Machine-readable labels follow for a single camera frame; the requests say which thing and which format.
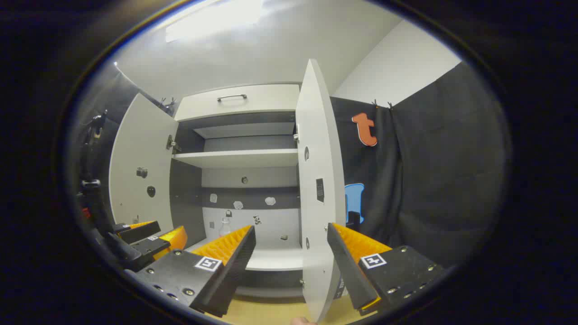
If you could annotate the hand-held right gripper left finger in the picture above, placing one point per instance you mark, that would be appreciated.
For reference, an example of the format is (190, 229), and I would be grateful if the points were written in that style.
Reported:
(235, 271)

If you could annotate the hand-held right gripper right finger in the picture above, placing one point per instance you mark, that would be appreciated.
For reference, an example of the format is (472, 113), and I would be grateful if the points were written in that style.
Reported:
(347, 266)

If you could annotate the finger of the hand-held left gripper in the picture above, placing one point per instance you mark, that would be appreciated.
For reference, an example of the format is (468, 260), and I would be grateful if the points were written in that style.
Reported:
(156, 246)
(140, 231)

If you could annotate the clear plastic bottle red label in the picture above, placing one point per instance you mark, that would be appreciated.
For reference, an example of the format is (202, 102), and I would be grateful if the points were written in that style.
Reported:
(224, 228)

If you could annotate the white cabinet door phone sticker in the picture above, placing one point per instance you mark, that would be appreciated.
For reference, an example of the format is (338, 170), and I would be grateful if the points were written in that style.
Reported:
(140, 135)

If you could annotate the white cabinet door cat sticker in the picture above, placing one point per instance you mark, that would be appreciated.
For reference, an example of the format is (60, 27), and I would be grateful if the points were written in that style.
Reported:
(318, 135)

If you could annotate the metal door hinge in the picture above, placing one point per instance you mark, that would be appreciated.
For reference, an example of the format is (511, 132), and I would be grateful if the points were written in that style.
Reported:
(172, 144)
(295, 135)

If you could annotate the white and grey cabinet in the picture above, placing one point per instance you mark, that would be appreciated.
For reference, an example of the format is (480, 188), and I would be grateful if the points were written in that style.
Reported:
(253, 176)

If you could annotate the white cabinet drawer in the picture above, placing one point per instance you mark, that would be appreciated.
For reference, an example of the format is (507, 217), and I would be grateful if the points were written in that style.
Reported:
(271, 99)

